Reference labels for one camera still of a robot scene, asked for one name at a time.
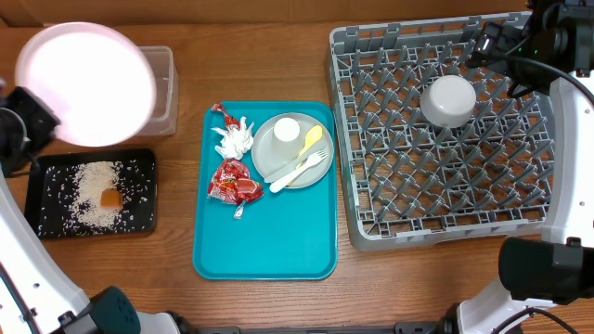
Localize small red candy wrapper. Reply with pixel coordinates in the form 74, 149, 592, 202
211, 103, 240, 130

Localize grey plastic dishwasher rack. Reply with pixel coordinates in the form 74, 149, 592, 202
327, 12, 554, 251

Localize white napkin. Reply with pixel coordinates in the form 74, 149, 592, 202
213, 116, 254, 161

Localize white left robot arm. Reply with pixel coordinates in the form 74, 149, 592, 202
1, 86, 197, 333

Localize pink round plate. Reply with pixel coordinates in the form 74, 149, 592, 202
15, 22, 157, 147

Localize white plastic fork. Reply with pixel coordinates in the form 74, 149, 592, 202
269, 150, 329, 193

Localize grey round plate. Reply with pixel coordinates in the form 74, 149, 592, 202
251, 112, 334, 189

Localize red snack wrapper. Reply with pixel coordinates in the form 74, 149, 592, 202
208, 159, 264, 205

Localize yellow plastic spoon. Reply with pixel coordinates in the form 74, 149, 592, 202
298, 125, 326, 158

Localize grey bowl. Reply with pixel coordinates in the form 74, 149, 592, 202
420, 75, 477, 128

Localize teal serving tray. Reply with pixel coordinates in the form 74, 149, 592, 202
192, 101, 338, 280

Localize white plastic cup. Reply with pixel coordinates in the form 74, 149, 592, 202
273, 117, 301, 159

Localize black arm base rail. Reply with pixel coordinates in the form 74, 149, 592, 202
185, 322, 456, 334

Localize grey plastic knife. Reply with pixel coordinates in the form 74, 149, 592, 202
264, 142, 327, 183

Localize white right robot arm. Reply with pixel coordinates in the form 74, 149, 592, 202
435, 1, 593, 333

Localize black tray with rice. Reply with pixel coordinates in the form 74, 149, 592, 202
24, 148, 157, 239

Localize clear plastic bin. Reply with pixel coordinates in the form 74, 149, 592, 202
138, 45, 179, 136

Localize orange food cube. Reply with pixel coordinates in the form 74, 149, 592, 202
100, 188, 123, 210

